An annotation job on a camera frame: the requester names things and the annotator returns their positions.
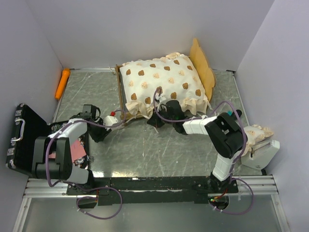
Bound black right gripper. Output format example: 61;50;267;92
147;106;175;129

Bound bear print bed mattress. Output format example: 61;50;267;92
110;52;213;121

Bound wooden pet bed frame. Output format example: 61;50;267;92
113;37;216;126

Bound small bear print pillow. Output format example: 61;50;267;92
242;124;274;157

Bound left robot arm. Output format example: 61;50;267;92
32;104;119;194

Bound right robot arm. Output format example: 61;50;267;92
152;100;247;193

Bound pink paper sheets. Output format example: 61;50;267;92
49;140;86;165

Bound orange plastic carrot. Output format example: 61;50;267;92
55;69;70;100

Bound black open carrying case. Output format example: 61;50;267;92
6;103;88;178

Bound white lint roller box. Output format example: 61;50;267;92
241;140;280;170

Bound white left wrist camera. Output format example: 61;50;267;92
103;111;119;128

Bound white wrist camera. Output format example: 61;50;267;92
103;111;119;128
154;94;166;103

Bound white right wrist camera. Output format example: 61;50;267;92
154;94;166;103

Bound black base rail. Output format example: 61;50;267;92
67;176;239;206

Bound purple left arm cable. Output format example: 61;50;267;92
45;110;126;220

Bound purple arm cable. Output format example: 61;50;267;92
45;110;126;220
153;87;254;216

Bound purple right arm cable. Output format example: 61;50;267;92
153;87;254;216

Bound aluminium frame rail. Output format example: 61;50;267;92
23;175;279;198

